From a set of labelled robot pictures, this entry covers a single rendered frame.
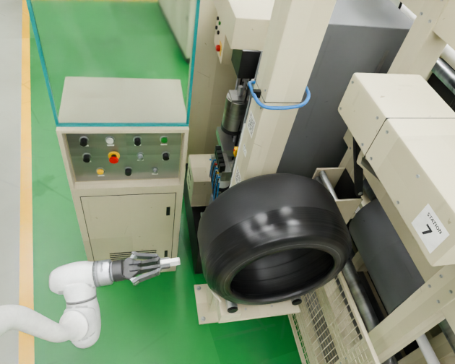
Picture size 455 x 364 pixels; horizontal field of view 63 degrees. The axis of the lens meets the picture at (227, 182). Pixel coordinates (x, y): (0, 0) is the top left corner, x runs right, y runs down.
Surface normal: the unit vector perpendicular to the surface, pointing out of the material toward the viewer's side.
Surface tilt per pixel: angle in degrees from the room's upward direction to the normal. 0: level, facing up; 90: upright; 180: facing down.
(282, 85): 90
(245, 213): 33
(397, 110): 0
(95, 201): 90
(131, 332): 0
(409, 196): 90
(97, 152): 90
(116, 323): 0
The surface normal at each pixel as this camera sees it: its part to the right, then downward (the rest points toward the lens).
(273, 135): 0.18, 0.74
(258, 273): 0.15, -0.67
